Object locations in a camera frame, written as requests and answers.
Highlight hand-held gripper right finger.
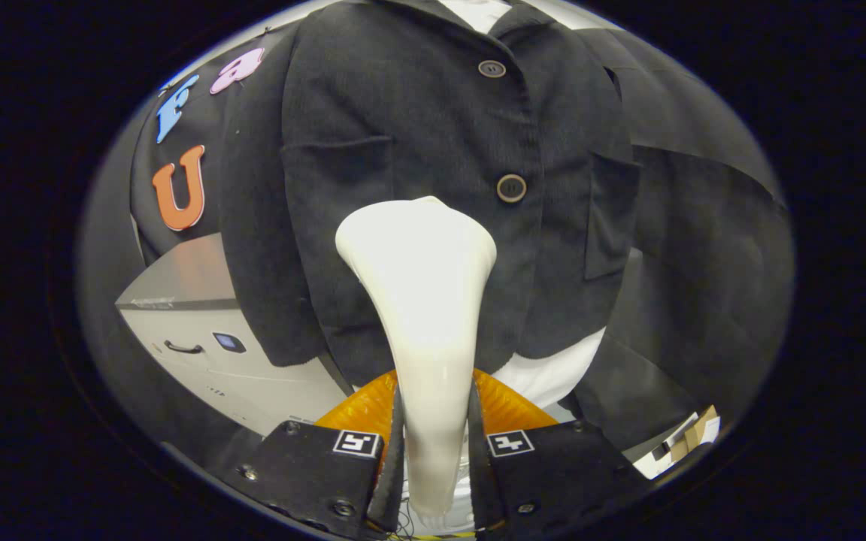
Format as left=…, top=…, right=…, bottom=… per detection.
left=467, top=368, right=648, bottom=538

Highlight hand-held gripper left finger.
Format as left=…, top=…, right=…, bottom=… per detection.
left=224, top=370, right=406, bottom=538

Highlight white garment steamer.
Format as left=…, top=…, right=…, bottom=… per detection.
left=335, top=196, right=498, bottom=527

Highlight black button jacket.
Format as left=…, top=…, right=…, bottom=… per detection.
left=219, top=0, right=640, bottom=388

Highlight white mannequin torso stand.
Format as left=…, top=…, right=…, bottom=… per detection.
left=439, top=0, right=607, bottom=410

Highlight brown cardboard box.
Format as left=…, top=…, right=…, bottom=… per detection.
left=632, top=406, right=721, bottom=480

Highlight grey drawer cabinet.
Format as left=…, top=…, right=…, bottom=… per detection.
left=116, top=233, right=351, bottom=437

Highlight black backdrop cloth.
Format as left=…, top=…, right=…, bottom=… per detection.
left=76, top=0, right=795, bottom=467

